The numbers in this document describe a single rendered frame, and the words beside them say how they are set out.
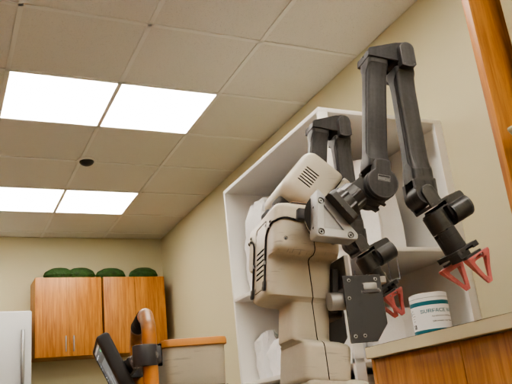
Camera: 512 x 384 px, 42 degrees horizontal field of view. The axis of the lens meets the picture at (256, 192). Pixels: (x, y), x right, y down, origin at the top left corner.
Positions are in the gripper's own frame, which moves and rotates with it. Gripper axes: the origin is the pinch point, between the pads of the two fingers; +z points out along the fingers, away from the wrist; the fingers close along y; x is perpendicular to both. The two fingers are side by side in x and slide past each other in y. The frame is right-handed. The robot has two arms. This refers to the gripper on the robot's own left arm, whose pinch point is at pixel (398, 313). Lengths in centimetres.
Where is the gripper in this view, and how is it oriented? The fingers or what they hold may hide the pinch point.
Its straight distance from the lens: 206.9
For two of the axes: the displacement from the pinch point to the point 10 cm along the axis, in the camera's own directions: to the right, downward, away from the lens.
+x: -8.2, 4.2, -3.8
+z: 5.1, 8.4, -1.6
